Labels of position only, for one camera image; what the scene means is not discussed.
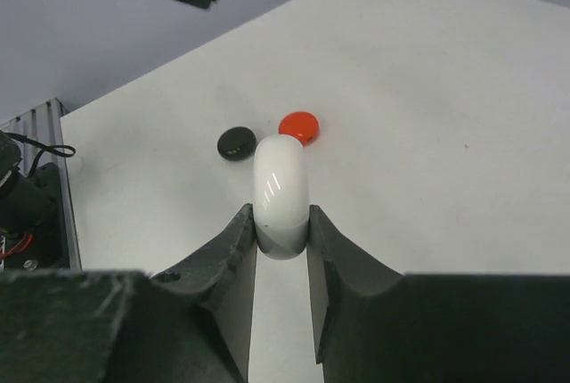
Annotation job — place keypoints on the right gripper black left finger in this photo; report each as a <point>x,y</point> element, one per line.
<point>189,323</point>

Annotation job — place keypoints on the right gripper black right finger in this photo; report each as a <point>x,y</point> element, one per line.
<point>373,324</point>

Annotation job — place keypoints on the white earbud charging case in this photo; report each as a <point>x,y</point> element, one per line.
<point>281,203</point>

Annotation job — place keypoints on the black earbud charging case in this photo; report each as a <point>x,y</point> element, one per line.
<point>237,143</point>

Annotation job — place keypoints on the red earbud charging case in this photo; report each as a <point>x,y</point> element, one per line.
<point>302,125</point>

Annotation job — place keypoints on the aluminium mounting rail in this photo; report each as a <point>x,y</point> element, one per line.
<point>38,230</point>

